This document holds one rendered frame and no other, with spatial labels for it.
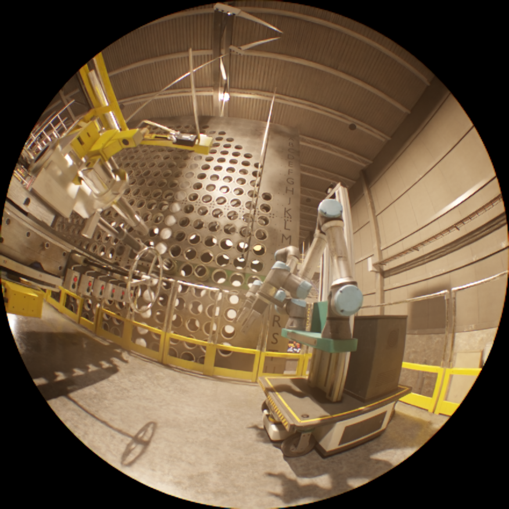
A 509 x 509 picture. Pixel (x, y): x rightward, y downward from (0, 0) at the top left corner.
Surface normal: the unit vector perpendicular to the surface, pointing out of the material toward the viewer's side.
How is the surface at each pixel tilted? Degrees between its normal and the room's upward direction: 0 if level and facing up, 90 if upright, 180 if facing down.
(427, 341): 90
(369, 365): 90
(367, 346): 90
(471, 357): 90
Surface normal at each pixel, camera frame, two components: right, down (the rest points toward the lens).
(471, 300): -0.98, -0.17
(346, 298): -0.23, -0.23
